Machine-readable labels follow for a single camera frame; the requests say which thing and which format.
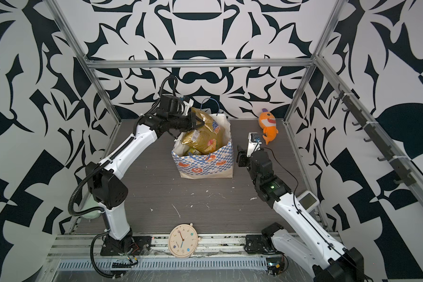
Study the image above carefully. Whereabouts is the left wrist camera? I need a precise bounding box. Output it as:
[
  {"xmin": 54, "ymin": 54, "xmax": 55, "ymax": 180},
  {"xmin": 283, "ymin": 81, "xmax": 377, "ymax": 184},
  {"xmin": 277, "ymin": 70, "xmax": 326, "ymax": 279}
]
[{"xmin": 181, "ymin": 97, "xmax": 194, "ymax": 116}]

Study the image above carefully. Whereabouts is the round wooden clock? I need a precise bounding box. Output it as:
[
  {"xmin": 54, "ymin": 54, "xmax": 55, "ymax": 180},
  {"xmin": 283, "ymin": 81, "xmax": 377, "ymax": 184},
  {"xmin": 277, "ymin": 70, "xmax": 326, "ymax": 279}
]
[{"xmin": 168, "ymin": 223, "xmax": 201, "ymax": 259}]

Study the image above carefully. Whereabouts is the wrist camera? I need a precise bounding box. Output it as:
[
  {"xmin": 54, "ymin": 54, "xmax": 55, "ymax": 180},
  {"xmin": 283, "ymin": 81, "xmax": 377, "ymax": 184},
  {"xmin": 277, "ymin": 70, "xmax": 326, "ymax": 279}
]
[
  {"xmin": 246, "ymin": 132, "xmax": 263, "ymax": 157},
  {"xmin": 181, "ymin": 97, "xmax": 194, "ymax": 116}
]

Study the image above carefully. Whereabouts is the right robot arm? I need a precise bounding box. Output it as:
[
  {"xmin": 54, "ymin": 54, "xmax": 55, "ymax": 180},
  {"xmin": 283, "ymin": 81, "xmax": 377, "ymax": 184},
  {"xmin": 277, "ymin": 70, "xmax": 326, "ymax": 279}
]
[{"xmin": 236, "ymin": 148, "xmax": 368, "ymax": 282}]

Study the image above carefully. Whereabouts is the white digital timer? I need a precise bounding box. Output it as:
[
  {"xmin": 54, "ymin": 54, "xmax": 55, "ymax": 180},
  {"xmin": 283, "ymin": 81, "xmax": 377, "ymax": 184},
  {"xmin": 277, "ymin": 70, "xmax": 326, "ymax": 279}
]
[{"xmin": 297, "ymin": 191, "xmax": 320, "ymax": 213}]

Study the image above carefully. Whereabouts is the gold snack bag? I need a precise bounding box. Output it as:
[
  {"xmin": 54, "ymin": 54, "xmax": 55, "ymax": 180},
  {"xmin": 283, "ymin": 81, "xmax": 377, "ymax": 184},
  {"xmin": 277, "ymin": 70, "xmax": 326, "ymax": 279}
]
[{"xmin": 181, "ymin": 108, "xmax": 224, "ymax": 155}]

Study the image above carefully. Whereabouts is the black wall hook rack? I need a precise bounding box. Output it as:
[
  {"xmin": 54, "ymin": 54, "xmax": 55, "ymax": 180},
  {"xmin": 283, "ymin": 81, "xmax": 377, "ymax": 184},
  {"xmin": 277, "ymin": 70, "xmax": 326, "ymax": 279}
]
[{"xmin": 334, "ymin": 84, "xmax": 417, "ymax": 187}]

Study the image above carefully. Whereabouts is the orange plush toy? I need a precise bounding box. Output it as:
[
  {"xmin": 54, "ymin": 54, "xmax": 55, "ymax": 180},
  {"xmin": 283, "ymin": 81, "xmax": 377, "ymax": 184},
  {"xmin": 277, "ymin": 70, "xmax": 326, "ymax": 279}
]
[{"xmin": 258, "ymin": 108, "xmax": 278, "ymax": 145}]

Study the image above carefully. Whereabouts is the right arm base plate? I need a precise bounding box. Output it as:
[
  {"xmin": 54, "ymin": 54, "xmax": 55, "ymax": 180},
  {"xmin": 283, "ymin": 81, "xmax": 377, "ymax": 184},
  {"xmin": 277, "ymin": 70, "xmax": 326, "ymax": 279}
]
[{"xmin": 244, "ymin": 235, "xmax": 282, "ymax": 255}]

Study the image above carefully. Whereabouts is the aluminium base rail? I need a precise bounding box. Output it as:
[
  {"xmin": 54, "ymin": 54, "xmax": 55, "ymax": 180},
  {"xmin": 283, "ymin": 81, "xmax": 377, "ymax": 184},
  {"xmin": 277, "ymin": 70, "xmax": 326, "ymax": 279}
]
[{"xmin": 45, "ymin": 231, "xmax": 348, "ymax": 272}]

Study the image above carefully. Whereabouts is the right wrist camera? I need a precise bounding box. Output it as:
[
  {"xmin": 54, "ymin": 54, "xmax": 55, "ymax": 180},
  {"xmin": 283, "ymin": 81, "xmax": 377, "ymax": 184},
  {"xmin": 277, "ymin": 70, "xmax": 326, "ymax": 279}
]
[{"xmin": 246, "ymin": 132, "xmax": 263, "ymax": 157}]

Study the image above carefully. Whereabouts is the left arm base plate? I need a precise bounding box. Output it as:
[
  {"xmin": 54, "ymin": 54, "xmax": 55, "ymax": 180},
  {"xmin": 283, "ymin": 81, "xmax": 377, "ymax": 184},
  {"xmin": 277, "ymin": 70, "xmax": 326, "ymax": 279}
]
[{"xmin": 101, "ymin": 235, "xmax": 152, "ymax": 256}]

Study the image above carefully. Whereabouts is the green glasses case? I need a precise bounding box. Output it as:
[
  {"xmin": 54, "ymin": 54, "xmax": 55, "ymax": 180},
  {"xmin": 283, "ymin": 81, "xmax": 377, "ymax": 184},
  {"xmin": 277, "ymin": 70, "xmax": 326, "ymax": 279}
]
[{"xmin": 81, "ymin": 195, "xmax": 104, "ymax": 221}]

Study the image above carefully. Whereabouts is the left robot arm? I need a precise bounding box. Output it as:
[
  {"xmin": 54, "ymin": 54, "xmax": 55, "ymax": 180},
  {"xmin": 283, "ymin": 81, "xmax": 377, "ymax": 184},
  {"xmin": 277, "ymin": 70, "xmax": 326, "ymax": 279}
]
[{"xmin": 84, "ymin": 95, "xmax": 203, "ymax": 242}]

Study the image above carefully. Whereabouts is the blue checkered paper bag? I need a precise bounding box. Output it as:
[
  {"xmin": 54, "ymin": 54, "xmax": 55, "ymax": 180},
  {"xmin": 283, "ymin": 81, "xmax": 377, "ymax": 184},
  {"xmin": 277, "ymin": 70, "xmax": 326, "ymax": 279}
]
[{"xmin": 171, "ymin": 112, "xmax": 233, "ymax": 179}]

